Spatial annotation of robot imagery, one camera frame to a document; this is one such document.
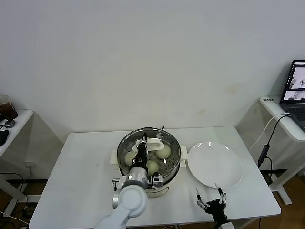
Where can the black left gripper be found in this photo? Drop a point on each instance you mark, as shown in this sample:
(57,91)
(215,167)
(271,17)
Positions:
(140,158)

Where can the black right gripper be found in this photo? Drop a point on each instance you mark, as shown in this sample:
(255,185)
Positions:
(218,210)

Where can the white steamed baozi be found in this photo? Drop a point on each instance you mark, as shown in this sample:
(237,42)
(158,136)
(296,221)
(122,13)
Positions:
(129,158)
(153,168)
(164,153)

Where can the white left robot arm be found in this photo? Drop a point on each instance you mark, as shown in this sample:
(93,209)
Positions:
(131,200)

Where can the stainless steel steamer basket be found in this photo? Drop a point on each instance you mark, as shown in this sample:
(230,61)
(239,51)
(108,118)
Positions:
(172,173)

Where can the white round plate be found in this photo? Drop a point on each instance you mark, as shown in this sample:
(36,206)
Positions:
(214,162)

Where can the cream electric cooker base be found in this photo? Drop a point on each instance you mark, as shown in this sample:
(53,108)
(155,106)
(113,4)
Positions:
(166,190)

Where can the white laptop desk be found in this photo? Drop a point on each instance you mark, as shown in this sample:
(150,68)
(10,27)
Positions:
(271,106)

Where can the white side table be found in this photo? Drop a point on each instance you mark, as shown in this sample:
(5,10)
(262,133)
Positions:
(21,119)

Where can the small grey round object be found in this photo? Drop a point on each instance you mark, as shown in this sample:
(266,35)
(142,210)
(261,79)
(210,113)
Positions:
(10,123)

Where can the plastic cup brown drink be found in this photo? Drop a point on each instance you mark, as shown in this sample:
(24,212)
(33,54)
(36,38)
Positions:
(9,112)

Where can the black pouch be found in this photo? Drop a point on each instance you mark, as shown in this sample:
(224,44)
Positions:
(3,138)

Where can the dark open laptop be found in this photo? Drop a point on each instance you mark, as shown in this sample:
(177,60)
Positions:
(295,81)

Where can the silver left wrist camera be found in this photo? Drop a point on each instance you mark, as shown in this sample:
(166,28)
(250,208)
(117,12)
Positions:
(157,181)

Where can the white wall power outlet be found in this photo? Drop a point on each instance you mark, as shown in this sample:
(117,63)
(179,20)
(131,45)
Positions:
(29,164)

